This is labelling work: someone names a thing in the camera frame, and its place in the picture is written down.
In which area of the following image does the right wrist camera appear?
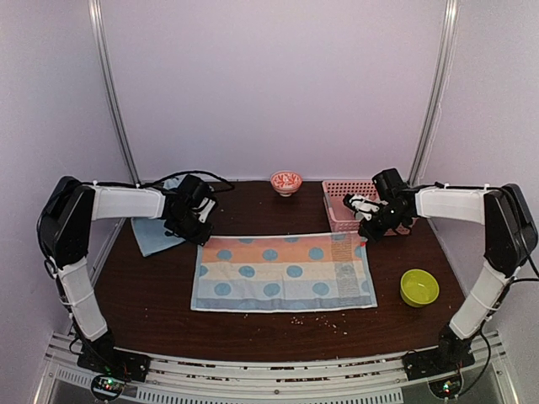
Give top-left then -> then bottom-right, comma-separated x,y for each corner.
343,194 -> 387,221

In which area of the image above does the aluminium frame post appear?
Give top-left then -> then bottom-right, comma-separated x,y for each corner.
408,0 -> 459,185
88,0 -> 140,183

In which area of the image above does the pink plastic basket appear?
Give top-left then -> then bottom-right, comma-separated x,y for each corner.
322,179 -> 420,237

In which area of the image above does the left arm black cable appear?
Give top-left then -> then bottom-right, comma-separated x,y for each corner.
138,170 -> 233,194

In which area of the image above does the blue polka dot towel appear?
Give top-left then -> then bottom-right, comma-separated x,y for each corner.
190,231 -> 377,314

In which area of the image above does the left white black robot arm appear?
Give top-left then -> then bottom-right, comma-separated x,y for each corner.
36,173 -> 218,374

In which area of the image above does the right aluminium frame post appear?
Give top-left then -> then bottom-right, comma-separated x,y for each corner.
408,0 -> 459,185

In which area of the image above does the plain light blue towel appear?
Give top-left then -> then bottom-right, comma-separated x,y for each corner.
131,178 -> 186,258

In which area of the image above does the front aluminium rail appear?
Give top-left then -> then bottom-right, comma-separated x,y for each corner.
44,332 -> 506,404

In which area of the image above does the lime green bowl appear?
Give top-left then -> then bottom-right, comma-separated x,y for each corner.
399,268 -> 440,308

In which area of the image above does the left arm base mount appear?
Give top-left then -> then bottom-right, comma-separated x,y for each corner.
77,350 -> 151,382

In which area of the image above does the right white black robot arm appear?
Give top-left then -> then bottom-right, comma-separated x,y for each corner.
344,168 -> 538,372

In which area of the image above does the left aluminium frame post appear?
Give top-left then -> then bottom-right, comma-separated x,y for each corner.
88,0 -> 140,183

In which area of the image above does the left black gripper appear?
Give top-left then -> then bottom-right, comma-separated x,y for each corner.
169,210 -> 214,246

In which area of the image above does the orange patterned ceramic bowl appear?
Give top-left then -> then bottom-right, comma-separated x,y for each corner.
270,170 -> 303,197

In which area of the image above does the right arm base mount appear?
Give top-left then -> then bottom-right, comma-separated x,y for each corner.
402,348 -> 475,381

